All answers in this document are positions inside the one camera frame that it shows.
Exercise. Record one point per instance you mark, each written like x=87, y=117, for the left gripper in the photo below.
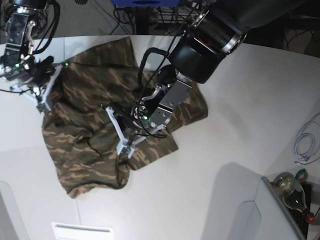
x=148, y=116

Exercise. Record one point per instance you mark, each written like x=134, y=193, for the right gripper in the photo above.
x=31, y=78

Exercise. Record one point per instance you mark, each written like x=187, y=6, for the camouflage t-shirt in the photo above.
x=78, y=133

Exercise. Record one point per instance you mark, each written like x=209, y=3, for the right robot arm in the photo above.
x=22, y=25

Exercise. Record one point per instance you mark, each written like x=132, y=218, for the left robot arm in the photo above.
x=165, y=76

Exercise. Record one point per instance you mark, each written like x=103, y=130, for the white label plate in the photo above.
x=63, y=231

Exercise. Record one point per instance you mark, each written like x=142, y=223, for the green tape roll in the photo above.
x=302, y=175

